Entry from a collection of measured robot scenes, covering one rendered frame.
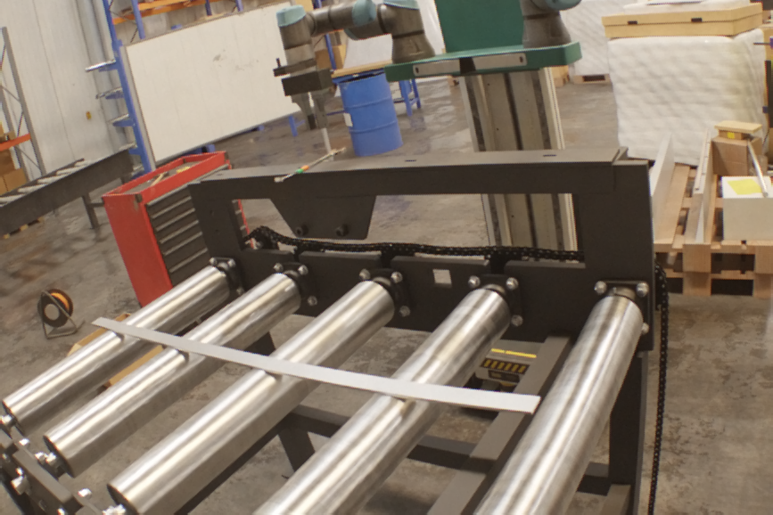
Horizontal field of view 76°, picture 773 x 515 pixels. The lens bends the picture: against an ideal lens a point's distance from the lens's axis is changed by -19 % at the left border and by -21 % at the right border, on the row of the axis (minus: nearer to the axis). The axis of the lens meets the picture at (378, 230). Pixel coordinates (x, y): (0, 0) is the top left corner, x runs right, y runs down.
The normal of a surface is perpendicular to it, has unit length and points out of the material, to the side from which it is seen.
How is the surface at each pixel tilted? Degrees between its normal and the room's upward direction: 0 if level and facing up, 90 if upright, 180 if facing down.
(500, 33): 90
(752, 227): 90
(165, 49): 90
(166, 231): 90
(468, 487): 0
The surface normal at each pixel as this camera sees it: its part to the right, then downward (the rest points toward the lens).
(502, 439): -0.22, -0.92
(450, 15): -0.61, 0.40
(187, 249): 0.81, 0.01
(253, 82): 0.52, 0.18
